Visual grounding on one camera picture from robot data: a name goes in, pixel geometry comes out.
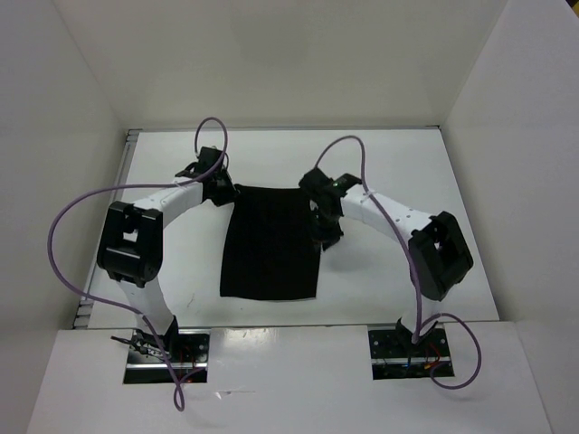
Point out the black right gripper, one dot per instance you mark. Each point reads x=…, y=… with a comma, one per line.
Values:
x=317, y=235

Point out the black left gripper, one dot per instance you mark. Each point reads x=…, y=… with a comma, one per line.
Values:
x=230, y=193

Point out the black skirt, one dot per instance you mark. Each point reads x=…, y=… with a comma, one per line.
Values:
x=268, y=254

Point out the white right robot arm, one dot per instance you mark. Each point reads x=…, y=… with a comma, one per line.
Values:
x=434, y=245

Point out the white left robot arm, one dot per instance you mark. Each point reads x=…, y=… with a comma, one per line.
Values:
x=131, y=249

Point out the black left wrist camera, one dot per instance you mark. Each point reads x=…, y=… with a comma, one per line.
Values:
x=209, y=163

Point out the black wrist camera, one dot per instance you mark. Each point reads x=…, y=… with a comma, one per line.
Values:
x=209, y=163
x=344, y=182

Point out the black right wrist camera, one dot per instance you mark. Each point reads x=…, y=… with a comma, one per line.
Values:
x=344, y=182

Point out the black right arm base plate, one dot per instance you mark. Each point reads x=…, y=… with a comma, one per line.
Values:
x=393, y=359

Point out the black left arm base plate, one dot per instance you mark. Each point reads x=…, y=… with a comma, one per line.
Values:
x=189, y=358

